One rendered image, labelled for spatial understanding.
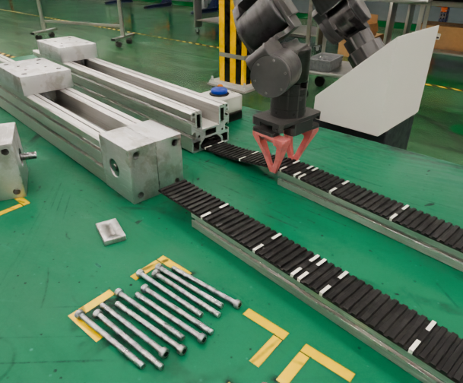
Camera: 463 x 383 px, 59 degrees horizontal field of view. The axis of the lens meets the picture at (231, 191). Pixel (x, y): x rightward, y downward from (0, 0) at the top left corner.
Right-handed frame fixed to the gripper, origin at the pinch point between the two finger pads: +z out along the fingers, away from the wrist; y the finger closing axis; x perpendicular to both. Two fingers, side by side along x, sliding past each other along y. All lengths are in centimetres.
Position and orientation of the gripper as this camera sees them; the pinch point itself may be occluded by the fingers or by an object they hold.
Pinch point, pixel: (283, 163)
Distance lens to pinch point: 72.1
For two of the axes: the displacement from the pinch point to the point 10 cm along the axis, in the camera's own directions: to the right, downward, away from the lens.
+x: 6.8, 3.7, -6.3
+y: -7.3, 3.3, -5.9
